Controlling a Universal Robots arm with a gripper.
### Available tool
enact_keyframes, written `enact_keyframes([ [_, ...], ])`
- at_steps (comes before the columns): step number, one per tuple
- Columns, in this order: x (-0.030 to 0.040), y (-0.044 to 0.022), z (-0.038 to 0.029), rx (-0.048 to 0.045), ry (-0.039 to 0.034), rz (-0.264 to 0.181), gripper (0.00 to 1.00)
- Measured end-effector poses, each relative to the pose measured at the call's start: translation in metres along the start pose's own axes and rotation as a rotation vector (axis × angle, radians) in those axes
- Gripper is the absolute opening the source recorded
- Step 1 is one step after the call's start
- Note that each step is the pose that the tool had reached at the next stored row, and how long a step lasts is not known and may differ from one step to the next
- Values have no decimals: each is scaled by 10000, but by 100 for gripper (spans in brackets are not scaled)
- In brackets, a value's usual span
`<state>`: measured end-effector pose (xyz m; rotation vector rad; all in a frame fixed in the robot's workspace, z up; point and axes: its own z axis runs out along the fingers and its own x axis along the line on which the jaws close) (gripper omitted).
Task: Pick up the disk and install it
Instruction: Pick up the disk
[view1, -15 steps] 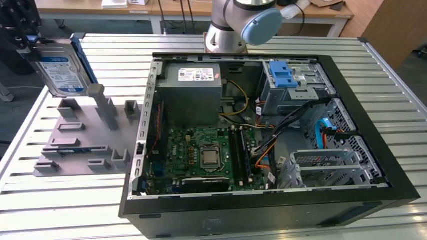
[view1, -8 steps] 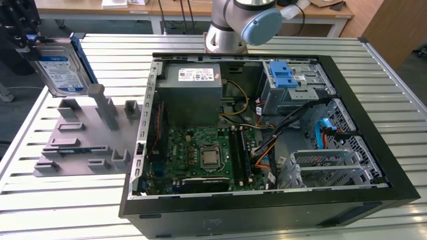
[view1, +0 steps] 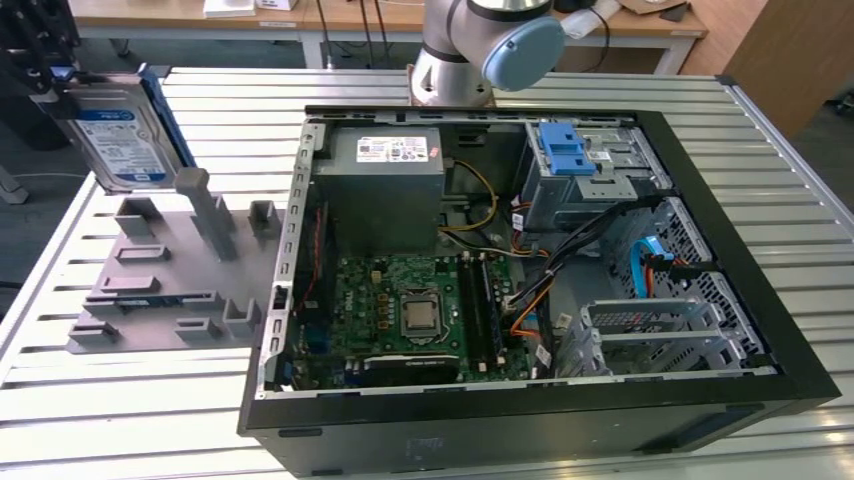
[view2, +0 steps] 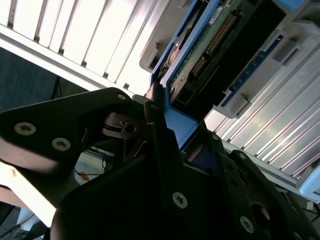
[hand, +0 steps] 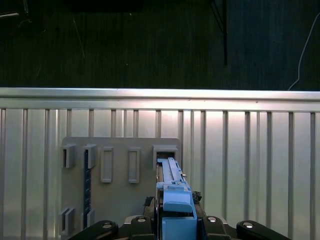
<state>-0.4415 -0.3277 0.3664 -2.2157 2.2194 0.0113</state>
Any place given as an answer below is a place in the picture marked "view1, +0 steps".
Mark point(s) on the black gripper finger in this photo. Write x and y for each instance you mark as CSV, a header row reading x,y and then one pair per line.
x,y
40,75

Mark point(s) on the hard disk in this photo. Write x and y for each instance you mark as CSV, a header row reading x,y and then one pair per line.
x,y
116,135

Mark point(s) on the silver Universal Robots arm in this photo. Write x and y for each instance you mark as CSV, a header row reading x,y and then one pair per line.
x,y
447,45

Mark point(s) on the wooden desk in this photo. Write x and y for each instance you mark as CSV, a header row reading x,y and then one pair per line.
x,y
167,22

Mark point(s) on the white desk foot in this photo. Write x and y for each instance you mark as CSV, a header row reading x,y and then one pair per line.
x,y
13,187

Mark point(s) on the white cardboard box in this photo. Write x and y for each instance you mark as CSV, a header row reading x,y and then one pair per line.
x,y
230,7

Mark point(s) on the small white labelled box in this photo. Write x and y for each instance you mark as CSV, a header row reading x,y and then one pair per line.
x,y
276,4

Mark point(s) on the grey parts rack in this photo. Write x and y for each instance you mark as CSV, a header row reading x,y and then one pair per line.
x,y
174,280

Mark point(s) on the grey power supply unit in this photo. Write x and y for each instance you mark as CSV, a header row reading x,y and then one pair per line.
x,y
380,210

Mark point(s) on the green motherboard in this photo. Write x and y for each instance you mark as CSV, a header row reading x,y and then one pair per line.
x,y
370,300

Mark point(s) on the CPU socket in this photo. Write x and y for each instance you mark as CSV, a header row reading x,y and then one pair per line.
x,y
420,291

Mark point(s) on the silver CPU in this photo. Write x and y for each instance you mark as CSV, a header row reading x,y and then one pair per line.
x,y
422,317

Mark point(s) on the blue plastic drive latch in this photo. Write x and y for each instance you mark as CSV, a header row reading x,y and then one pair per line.
x,y
563,150

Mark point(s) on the black graphics card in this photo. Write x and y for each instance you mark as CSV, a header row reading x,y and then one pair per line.
x,y
410,367

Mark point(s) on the metal optical drive cage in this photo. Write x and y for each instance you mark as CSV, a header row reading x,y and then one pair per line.
x,y
567,200

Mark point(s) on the black RAM stick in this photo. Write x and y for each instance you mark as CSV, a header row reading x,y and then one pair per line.
x,y
492,320

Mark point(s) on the brown cardboard piece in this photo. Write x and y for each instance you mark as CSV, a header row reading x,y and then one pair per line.
x,y
650,6

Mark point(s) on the black PC case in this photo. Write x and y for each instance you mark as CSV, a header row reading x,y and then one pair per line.
x,y
467,430

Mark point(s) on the wooden cabinet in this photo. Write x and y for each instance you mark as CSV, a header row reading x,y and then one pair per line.
x,y
787,50

